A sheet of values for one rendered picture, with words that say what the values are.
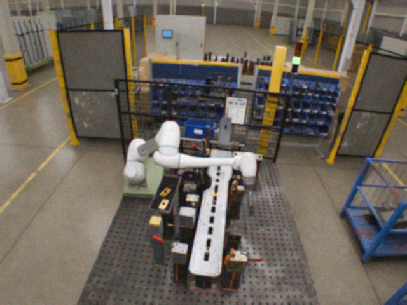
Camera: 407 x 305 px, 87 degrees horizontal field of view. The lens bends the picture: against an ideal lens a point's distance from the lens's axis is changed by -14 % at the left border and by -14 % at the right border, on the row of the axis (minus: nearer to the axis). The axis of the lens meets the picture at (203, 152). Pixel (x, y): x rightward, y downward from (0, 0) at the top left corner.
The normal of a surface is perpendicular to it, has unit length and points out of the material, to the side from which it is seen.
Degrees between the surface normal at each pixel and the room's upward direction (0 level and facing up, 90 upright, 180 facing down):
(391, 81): 90
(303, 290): 0
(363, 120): 92
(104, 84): 93
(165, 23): 90
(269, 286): 0
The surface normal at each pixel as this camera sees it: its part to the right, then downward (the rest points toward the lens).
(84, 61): -0.08, 0.54
